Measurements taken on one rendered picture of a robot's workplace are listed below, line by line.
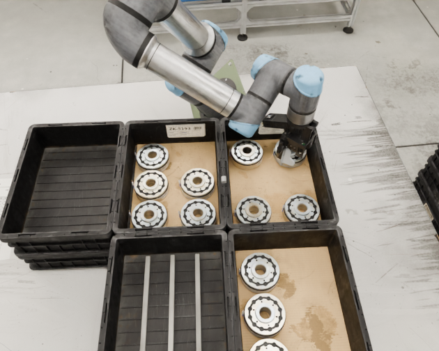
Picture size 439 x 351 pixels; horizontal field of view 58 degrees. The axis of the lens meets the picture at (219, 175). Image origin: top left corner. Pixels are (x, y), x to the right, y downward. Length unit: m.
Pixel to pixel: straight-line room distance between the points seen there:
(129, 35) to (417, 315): 1.09
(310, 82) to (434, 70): 2.31
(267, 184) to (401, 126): 1.64
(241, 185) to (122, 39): 0.55
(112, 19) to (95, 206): 0.54
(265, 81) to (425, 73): 2.25
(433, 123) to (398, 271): 1.65
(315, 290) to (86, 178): 0.76
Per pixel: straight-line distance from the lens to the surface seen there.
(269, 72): 1.06
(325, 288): 1.11
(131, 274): 1.12
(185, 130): 1.29
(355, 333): 1.04
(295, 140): 1.15
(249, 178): 1.24
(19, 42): 3.48
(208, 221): 1.13
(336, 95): 1.75
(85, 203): 1.26
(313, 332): 1.07
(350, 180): 1.47
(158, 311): 1.07
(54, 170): 1.37
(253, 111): 1.05
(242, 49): 3.07
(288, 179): 1.26
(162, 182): 1.21
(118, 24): 1.02
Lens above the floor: 1.85
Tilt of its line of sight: 55 degrees down
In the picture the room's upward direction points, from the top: straight up
